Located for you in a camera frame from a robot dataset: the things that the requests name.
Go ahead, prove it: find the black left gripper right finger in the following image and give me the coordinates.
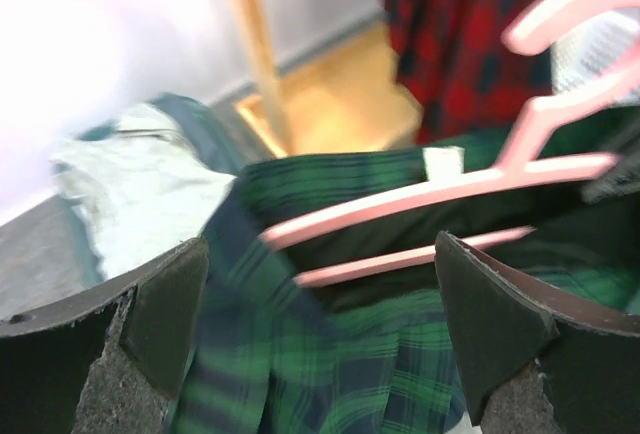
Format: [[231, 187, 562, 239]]
[[435, 233, 639, 434]]

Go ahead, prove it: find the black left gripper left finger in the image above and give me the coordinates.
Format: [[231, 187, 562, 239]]
[[1, 238, 208, 434]]

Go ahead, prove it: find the green plaid garment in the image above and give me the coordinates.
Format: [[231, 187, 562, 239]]
[[169, 103, 640, 434]]

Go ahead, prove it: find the red navy plaid skirt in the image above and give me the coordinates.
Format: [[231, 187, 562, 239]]
[[384, 0, 551, 144]]

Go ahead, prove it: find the grey t-shirt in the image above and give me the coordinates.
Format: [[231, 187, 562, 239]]
[[52, 96, 237, 281]]

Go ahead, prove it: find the teal plastic basin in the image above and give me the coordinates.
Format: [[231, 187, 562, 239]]
[[58, 93, 245, 288]]

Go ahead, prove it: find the wooden clothes rack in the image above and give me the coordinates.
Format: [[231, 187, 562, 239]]
[[232, 0, 420, 157]]

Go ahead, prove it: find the white plastic laundry basket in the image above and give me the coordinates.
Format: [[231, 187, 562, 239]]
[[551, 8, 639, 94]]

